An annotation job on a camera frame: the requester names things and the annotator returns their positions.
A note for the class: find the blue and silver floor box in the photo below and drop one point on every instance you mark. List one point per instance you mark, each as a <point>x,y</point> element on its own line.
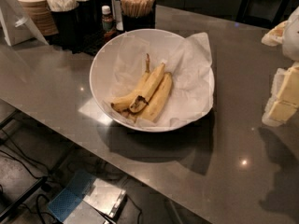
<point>88,199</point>

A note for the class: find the black holder with white packets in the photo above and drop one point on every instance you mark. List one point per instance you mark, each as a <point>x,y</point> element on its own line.
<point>87,15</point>

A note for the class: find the white paper liner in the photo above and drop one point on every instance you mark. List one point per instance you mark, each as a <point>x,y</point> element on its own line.
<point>189,62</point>

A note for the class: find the yellow banana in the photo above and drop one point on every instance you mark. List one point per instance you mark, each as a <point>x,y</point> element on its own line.
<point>122,103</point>
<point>159,100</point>

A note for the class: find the black cup of wooden stirrers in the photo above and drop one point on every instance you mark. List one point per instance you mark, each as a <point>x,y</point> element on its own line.
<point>137,14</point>

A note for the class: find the small glass sauce bottle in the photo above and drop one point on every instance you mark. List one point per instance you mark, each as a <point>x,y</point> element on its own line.
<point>108,23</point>

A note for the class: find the yellow banana bruised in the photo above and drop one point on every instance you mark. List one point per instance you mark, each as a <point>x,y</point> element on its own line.
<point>143,97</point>

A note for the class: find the white bowl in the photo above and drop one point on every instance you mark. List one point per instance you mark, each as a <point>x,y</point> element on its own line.
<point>102,71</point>

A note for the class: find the black holder with napkins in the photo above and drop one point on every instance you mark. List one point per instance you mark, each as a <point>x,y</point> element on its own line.
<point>64,13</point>

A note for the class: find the stack of paper cups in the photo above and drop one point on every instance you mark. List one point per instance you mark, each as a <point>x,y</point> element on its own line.
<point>39,12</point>

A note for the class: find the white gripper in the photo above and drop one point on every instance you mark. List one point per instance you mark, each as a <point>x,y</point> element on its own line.
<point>291,37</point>

